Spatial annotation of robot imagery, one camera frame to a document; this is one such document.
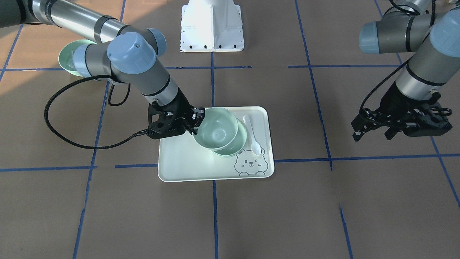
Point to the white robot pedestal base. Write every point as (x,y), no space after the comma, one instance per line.
(211,26)

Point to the pale green bear tray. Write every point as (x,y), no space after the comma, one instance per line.
(182,159)

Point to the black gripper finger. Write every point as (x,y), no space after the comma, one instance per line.
(393,129)

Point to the black gripper body viewer left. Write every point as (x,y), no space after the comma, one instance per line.
(183,103)

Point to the black gripper finger in bowl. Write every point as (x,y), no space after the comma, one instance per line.
(363,123)

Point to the green bowl with ice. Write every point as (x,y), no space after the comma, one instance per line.
(66,56)

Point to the black gripper body viewer right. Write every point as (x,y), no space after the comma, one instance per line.
(396,97)

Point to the black gripper finger bowl rim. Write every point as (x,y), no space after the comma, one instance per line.
(193,118)

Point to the green bowl on tray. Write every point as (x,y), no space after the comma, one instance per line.
(237,144)

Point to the white plastic spoon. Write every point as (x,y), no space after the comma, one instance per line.
(255,145)

